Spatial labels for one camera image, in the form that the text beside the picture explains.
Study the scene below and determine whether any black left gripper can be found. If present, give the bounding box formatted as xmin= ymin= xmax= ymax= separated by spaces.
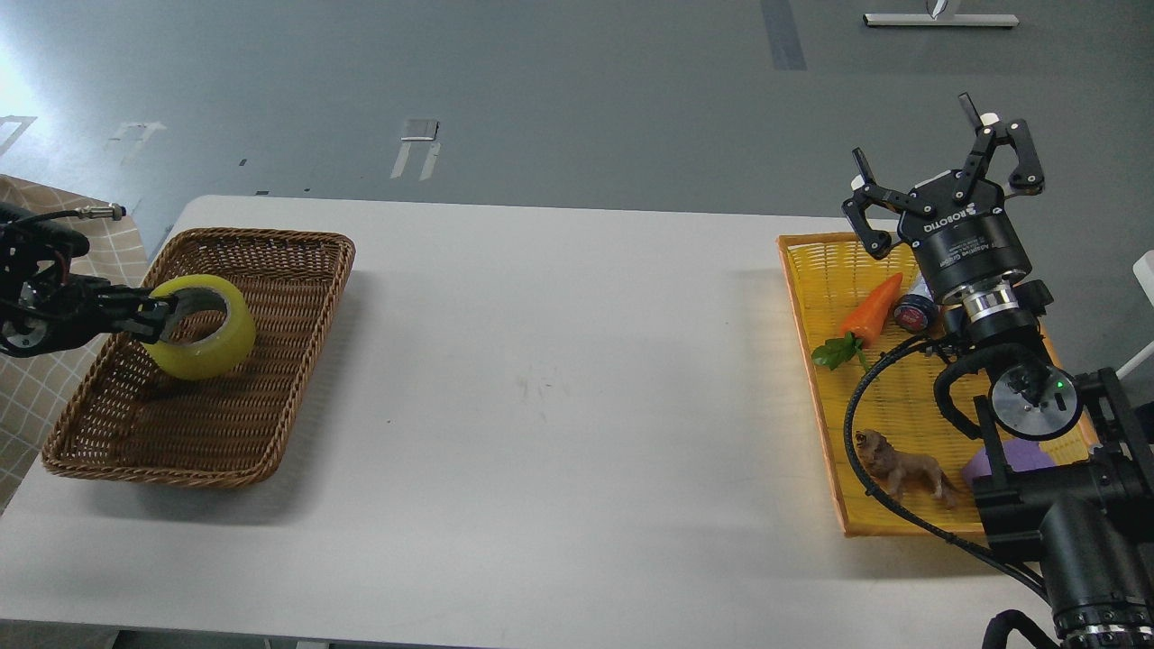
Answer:
xmin=50 ymin=275 xmax=179 ymax=348

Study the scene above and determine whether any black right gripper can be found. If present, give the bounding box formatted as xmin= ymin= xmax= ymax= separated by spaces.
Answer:
xmin=842 ymin=92 xmax=1047 ymax=304

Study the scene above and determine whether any yellow tape roll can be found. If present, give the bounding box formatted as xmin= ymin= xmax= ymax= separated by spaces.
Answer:
xmin=143 ymin=274 xmax=256 ymax=379

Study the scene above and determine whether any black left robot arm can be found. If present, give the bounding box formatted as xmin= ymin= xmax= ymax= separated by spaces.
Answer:
xmin=1 ymin=203 xmax=180 ymax=358

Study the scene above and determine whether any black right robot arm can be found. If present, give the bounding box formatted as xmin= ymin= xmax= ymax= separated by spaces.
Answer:
xmin=842 ymin=94 xmax=1153 ymax=648

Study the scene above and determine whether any brown wicker basket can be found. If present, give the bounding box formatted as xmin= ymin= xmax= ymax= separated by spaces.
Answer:
xmin=42 ymin=227 xmax=355 ymax=488

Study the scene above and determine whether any small drink can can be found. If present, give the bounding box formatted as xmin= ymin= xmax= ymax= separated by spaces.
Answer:
xmin=892 ymin=273 xmax=941 ymax=335

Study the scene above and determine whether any beige checkered cloth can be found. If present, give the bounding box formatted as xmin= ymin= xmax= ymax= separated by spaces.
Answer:
xmin=1 ymin=174 xmax=150 ymax=508

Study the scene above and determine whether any orange toy carrot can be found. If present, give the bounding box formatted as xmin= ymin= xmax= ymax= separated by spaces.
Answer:
xmin=811 ymin=273 xmax=905 ymax=370

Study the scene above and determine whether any person in white clothing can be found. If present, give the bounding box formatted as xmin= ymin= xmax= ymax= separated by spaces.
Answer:
xmin=1112 ymin=251 xmax=1154 ymax=379

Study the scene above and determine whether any white stand base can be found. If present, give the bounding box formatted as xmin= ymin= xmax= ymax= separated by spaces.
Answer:
xmin=862 ymin=13 xmax=1021 ymax=29

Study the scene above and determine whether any purple foam block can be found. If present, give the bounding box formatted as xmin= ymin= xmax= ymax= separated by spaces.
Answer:
xmin=961 ymin=438 xmax=1057 ymax=488

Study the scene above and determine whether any brown toy lion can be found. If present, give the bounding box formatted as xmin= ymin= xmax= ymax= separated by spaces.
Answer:
xmin=852 ymin=430 xmax=957 ymax=510

